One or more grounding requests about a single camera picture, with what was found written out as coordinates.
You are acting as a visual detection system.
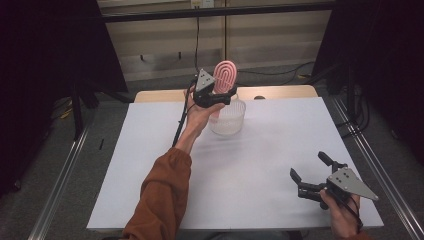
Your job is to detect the yellow floor cable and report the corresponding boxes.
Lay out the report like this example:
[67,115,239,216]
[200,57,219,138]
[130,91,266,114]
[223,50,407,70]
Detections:
[59,105,74,120]

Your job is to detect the person's right hand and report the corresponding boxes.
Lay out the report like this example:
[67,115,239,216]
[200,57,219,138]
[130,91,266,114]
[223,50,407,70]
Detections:
[319,189,362,240]

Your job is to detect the metal floor rail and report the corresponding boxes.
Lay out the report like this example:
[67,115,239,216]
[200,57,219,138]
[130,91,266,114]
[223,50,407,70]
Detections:
[27,126,90,240]
[331,96,424,240]

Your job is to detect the white table sheet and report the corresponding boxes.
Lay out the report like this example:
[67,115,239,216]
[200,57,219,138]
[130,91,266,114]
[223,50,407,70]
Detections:
[86,96,385,232]

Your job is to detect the black horizontal bar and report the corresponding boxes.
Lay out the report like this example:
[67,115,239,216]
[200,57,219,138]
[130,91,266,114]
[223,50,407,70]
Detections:
[99,2,336,24]

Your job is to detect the pink hairbrush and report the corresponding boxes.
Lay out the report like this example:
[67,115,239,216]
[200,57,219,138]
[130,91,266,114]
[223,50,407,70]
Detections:
[211,59,239,119]

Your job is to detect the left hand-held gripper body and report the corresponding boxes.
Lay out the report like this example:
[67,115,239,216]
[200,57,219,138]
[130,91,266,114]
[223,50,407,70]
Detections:
[192,68,232,109]

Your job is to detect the bundle of black floor cables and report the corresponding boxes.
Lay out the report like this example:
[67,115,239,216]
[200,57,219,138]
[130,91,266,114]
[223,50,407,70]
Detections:
[334,84,372,138]

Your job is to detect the hand-held gripper cable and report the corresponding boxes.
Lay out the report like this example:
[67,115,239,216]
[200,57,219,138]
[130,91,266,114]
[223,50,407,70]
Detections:
[329,189,364,234]
[171,79,199,148]

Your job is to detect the person's left hand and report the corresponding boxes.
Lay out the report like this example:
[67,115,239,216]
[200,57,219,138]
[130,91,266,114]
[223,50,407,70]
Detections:
[184,87,226,138]

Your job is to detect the black wall cable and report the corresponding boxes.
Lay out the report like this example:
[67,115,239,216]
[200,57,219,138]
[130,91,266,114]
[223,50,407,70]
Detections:
[193,15,316,88]

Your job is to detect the white wall socket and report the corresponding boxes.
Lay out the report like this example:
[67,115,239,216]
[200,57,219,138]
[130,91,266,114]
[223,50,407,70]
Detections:
[190,0,215,10]

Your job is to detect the dark curtain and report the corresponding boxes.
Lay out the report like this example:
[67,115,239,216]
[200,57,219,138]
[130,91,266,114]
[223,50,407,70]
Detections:
[311,0,424,166]
[0,0,129,199]

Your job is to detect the right hand-held gripper cable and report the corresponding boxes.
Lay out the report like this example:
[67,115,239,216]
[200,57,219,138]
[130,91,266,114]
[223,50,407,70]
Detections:
[329,189,364,234]

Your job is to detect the black metal stand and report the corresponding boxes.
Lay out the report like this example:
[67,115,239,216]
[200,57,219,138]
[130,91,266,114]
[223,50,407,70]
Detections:
[70,78,100,141]

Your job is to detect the clear plastic cup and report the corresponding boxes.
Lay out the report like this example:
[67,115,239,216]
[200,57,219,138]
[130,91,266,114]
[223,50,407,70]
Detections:
[207,93,247,137]

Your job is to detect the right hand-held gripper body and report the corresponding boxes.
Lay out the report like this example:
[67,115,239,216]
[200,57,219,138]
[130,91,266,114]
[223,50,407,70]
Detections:
[297,166,380,211]

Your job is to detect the left hand-held gripper cable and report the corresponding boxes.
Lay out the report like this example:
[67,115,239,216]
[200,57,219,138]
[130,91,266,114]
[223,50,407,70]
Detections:
[171,79,199,148]

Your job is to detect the wooden table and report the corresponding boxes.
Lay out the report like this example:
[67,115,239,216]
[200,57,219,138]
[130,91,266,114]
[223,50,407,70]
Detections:
[133,84,319,104]

